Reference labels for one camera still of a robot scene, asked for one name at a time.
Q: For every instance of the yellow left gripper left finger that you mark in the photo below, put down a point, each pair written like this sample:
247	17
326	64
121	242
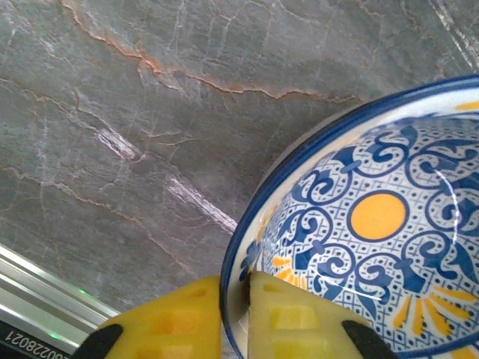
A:
168	325

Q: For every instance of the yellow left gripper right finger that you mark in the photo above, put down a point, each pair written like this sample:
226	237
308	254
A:
299	329

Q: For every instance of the blue yellow ornament bowl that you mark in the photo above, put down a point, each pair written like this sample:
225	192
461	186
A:
378	217

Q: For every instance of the aluminium front rail beam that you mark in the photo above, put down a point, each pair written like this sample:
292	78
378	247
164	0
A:
41	291

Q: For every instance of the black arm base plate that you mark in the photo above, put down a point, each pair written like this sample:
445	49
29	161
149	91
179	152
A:
26	340

